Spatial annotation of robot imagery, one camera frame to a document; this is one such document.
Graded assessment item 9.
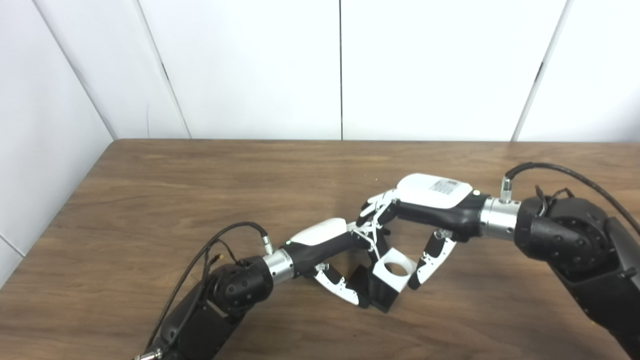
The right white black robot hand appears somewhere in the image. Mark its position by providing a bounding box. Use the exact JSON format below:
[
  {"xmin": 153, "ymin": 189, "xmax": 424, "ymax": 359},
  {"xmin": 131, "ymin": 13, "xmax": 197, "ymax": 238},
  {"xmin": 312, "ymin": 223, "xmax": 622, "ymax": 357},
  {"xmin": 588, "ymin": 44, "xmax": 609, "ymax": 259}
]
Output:
[{"xmin": 356, "ymin": 173, "xmax": 522, "ymax": 291}]

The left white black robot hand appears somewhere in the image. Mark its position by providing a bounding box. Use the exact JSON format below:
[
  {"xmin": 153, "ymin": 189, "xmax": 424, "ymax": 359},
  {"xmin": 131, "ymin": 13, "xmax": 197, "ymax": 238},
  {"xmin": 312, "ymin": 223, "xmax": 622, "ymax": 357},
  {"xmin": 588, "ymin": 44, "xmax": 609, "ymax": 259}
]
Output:
[{"xmin": 262, "ymin": 217, "xmax": 388, "ymax": 307}]

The black peg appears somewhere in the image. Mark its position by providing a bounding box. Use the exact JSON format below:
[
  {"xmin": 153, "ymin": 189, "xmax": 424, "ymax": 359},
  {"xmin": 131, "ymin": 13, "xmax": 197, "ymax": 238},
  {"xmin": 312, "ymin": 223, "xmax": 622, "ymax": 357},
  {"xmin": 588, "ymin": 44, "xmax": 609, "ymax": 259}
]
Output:
[{"xmin": 347, "ymin": 265, "xmax": 401, "ymax": 314}]

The white square piece with hole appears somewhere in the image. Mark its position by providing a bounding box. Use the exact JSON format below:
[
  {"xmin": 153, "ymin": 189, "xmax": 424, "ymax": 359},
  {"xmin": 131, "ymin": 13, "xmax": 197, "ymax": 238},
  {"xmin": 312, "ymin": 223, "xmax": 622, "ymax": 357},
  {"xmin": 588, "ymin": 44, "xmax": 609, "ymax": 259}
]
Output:
[{"xmin": 372, "ymin": 247, "xmax": 417, "ymax": 292}]

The thin black sensor wire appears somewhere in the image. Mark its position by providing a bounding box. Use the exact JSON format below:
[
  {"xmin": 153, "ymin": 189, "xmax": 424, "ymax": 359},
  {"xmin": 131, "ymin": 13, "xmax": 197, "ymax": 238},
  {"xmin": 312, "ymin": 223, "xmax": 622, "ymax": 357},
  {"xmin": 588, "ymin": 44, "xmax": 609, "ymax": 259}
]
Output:
[
  {"xmin": 202, "ymin": 239, "xmax": 241, "ymax": 281},
  {"xmin": 535, "ymin": 186, "xmax": 576, "ymax": 201}
]

